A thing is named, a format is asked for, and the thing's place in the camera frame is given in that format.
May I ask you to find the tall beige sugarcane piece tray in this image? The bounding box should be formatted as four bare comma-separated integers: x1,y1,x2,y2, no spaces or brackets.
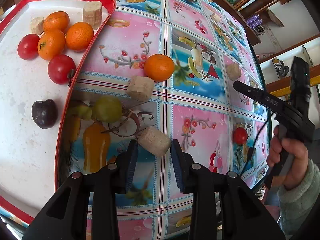
82,1,102,30

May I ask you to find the red tomato left tray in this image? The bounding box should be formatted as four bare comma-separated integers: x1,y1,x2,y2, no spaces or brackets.
17,34,40,60

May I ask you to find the small red tomato right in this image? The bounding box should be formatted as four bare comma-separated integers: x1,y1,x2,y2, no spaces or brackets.
233,127,248,145

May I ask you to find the beige sugarcane piece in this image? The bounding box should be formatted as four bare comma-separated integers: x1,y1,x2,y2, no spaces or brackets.
226,63,242,81
138,126,171,157
126,76,155,102

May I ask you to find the orange mandarin right tray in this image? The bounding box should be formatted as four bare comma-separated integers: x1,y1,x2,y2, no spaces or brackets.
66,22,94,51

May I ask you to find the orange mandarin front tray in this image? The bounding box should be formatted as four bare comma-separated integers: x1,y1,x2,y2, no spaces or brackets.
37,29,66,61

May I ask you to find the green grape fruit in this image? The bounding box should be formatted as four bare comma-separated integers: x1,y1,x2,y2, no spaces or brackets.
92,96,122,123

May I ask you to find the red tomato lower tray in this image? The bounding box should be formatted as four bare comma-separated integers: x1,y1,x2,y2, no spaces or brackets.
48,55,76,85

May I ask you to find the orange mandarin on table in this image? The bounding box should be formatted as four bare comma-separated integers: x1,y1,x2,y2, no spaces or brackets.
144,54,175,82

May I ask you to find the light green fleece sleeve forearm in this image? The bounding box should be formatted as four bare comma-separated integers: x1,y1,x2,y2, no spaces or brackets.
278,159,319,239

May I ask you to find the person's right hand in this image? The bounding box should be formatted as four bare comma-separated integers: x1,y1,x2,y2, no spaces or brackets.
267,125,309,191

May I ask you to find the orange mandarin back tray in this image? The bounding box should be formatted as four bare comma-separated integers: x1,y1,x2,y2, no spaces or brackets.
43,11,69,33

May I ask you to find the small beige sugarcane piece tray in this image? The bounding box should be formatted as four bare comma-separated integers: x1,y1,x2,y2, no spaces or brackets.
30,17,44,35

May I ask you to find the dark purple plum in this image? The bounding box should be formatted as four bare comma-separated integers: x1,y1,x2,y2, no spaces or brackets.
31,99,58,129

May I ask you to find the red tomato tray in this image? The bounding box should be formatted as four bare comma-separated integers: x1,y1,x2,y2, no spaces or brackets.
48,55,76,85
17,34,40,60

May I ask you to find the colourful printed tablecloth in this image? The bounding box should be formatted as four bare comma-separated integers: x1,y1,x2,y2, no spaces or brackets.
44,0,272,240

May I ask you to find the orange mandarin tray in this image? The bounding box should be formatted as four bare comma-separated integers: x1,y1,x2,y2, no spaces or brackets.
66,22,94,51
37,29,66,61
43,11,69,33

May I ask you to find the red white tray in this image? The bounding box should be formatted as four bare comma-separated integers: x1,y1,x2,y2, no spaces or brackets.
1,0,116,224

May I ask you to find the black cable over table edge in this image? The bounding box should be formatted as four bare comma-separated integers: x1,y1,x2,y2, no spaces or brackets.
239,109,276,177

